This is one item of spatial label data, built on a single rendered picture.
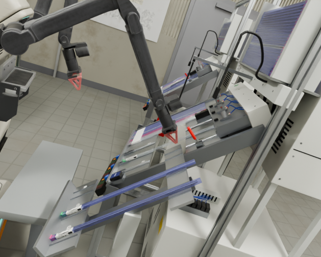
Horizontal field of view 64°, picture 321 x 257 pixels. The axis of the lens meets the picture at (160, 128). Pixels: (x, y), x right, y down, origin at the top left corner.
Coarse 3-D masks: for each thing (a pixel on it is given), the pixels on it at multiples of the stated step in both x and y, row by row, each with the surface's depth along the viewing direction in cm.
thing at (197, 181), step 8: (184, 184) 75; (192, 184) 74; (168, 192) 75; (176, 192) 75; (144, 200) 76; (152, 200) 76; (128, 208) 76; (136, 208) 76; (104, 216) 78; (112, 216) 77; (80, 224) 80; (88, 224) 78
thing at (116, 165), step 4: (132, 132) 173; (132, 136) 168; (128, 140) 159; (128, 144) 155; (124, 148) 148; (124, 152) 145; (120, 156) 139; (120, 160) 136; (116, 164) 130; (116, 168) 128; (112, 172) 123; (108, 176) 119; (108, 180) 116
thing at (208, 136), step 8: (224, 96) 160; (208, 104) 161; (192, 120) 146; (208, 120) 134; (192, 128) 134; (200, 128) 129; (200, 136) 120; (208, 136) 116; (216, 136) 111; (224, 136) 108; (192, 144) 115
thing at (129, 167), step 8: (136, 144) 152; (144, 144) 145; (152, 144) 139; (128, 152) 144; (136, 152) 139; (152, 152) 128; (136, 160) 129; (144, 160) 124; (120, 168) 128; (128, 168) 123; (136, 168) 119; (144, 168) 115
